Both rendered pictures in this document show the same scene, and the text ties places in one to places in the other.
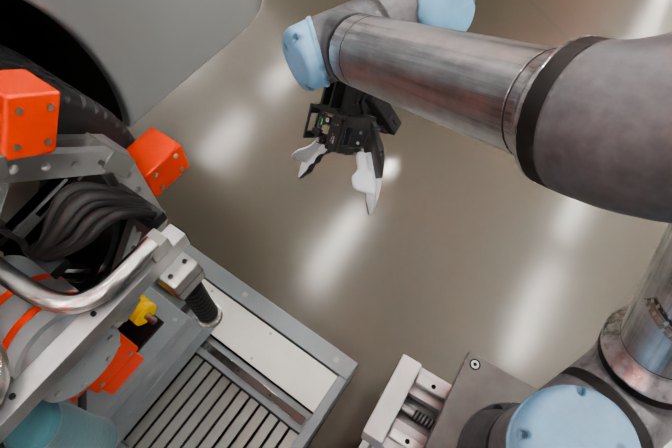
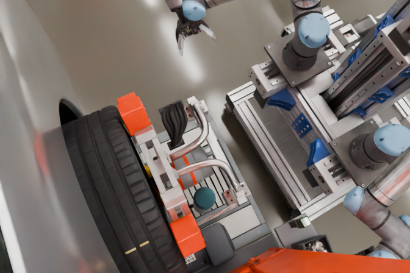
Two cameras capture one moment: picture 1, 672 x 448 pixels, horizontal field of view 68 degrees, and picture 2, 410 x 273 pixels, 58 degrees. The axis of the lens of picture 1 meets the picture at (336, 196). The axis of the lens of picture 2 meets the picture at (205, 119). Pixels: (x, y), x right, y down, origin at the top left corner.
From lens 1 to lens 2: 0.91 m
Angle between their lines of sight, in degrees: 30
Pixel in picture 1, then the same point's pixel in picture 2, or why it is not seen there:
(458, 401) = (276, 58)
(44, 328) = (194, 159)
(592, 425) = (313, 21)
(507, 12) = not seen: outside the picture
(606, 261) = not seen: outside the picture
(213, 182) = not seen: hidden behind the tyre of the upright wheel
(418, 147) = (118, 24)
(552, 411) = (306, 27)
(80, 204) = (174, 115)
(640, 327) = not seen: outside the picture
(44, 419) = (206, 192)
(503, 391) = (280, 44)
